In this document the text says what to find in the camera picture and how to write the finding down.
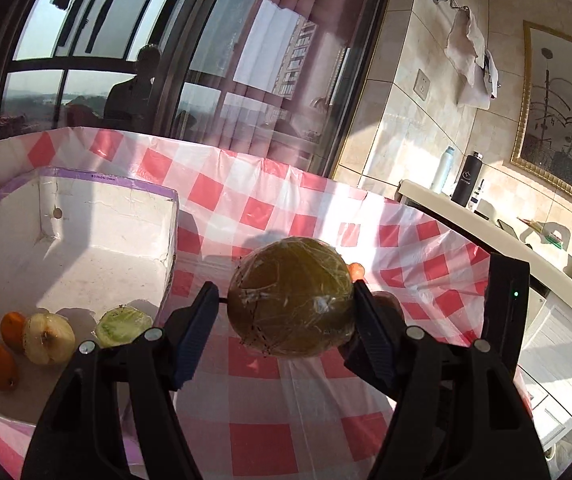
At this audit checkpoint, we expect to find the cut apple half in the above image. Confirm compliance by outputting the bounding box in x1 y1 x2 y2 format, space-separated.
22 312 77 366

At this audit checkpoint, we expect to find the green melon half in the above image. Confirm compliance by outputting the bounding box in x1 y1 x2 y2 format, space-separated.
94 304 154 348

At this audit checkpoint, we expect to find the small orange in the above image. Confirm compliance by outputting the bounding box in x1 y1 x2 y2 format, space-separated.
0 311 26 354

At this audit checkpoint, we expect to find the small orange tangerine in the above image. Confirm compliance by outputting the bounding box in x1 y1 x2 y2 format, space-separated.
348 262 365 282

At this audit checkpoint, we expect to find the yellow fruit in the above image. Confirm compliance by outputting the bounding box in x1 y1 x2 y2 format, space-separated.
226 236 354 359

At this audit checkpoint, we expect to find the dark red apple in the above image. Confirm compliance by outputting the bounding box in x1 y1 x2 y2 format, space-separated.
373 290 406 328

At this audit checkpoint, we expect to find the black thermos bottle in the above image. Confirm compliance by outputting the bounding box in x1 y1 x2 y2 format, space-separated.
451 152 482 207

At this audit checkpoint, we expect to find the white bottle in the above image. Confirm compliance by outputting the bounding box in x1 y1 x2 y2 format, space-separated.
430 146 455 194

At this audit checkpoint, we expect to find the red white checkered tablecloth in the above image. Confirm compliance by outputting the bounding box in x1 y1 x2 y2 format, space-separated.
0 122 535 480

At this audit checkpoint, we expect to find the gold framed painting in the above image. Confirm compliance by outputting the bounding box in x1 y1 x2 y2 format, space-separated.
510 21 572 198

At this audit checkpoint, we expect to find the purple cardboard box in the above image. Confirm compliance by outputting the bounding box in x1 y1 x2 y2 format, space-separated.
0 167 180 428

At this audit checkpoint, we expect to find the white hanging cloth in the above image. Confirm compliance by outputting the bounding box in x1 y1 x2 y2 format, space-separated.
431 0 501 110

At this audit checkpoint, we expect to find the pink curtain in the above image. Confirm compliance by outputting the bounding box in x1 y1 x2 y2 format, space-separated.
174 0 382 174

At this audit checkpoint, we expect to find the wall power outlet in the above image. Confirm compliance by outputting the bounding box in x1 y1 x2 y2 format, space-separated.
413 68 430 101

